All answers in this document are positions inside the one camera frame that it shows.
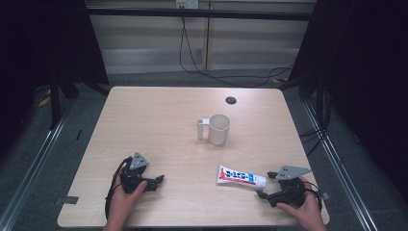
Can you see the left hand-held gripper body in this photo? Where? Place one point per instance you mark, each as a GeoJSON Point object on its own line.
{"type": "Point", "coordinates": [133, 178]}

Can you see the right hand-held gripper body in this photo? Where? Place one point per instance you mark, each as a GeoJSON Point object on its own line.
{"type": "Point", "coordinates": [288, 189]}

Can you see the white toothpaste tube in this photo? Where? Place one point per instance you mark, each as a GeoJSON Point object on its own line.
{"type": "Point", "coordinates": [240, 176]}

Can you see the person's left hand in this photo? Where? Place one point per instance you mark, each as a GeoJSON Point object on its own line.
{"type": "Point", "coordinates": [122, 203]}

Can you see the person's right hand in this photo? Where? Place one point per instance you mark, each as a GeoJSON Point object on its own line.
{"type": "Point", "coordinates": [308, 210]}

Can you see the small black floor piece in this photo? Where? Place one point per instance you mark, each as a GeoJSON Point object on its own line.
{"type": "Point", "coordinates": [79, 134]}

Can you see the grey tape strip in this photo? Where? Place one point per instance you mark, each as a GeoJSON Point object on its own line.
{"type": "Point", "coordinates": [66, 200]}

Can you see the black stand leg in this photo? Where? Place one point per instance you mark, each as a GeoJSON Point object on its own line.
{"type": "Point", "coordinates": [55, 102]}

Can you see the yellow tape piece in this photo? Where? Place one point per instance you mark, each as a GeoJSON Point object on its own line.
{"type": "Point", "coordinates": [44, 101]}

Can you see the black curtain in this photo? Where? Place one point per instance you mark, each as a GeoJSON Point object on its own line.
{"type": "Point", "coordinates": [369, 80]}
{"type": "Point", "coordinates": [41, 48]}

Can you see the black horizontal metal bar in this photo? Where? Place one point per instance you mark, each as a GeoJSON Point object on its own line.
{"type": "Point", "coordinates": [198, 14]}

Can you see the metal floor rail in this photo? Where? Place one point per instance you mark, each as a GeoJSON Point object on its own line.
{"type": "Point", "coordinates": [343, 166]}
{"type": "Point", "coordinates": [35, 160]}

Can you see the white wall outlet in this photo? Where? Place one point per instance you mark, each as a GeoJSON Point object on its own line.
{"type": "Point", "coordinates": [187, 4]}

